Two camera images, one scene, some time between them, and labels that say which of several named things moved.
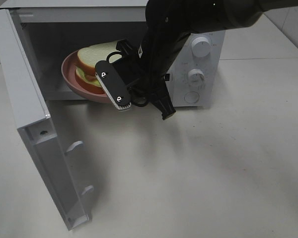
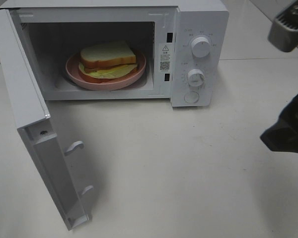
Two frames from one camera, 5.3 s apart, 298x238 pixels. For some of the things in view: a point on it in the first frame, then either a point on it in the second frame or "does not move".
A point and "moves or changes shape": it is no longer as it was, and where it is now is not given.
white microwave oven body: x=53 y=29 does not move
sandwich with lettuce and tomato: x=87 y=57 moves or changes shape
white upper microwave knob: x=200 y=46 does not move
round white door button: x=191 y=97 does not move
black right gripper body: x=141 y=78 → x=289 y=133
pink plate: x=68 y=70 → x=74 y=75
